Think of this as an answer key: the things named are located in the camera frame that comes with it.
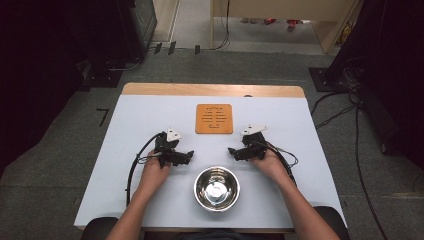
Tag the red object on floor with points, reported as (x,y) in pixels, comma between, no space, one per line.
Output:
(292,23)

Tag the white table cover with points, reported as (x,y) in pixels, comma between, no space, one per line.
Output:
(140,113)

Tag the dark stand base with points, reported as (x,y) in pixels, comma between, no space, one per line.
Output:
(100,75)

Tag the orange wooden trivet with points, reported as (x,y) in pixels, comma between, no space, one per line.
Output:
(213,119)

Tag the person's left hand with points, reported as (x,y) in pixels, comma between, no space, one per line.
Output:
(152,176)

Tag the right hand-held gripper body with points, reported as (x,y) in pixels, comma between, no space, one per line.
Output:
(256,143)

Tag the black cabinet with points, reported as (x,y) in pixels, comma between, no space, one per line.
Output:
(140,23)

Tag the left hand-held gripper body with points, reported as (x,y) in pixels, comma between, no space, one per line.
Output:
(164,144)

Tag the light wooden desk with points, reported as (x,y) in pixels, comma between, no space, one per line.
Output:
(283,8)

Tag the black stand base plate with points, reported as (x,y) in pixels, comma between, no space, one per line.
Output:
(325,80)

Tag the stainless steel bowl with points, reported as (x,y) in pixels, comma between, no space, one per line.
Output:
(216,189)

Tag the person's right hand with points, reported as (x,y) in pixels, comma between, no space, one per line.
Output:
(271,166)

